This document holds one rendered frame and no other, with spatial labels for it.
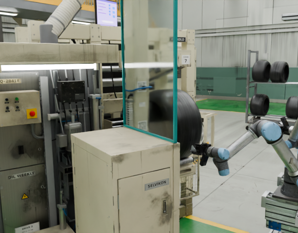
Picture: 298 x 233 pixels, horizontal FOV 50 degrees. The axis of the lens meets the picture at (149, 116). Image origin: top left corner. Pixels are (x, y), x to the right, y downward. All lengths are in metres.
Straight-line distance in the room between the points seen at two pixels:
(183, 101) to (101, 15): 4.30
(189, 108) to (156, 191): 0.91
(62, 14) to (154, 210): 1.45
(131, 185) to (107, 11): 5.31
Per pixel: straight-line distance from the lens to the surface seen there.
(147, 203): 1.66
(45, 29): 2.34
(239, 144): 2.34
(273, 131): 2.22
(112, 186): 1.53
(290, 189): 2.56
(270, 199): 2.63
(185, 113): 2.35
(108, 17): 6.60
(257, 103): 7.95
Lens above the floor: 1.69
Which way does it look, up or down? 10 degrees down
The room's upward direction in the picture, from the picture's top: 1 degrees counter-clockwise
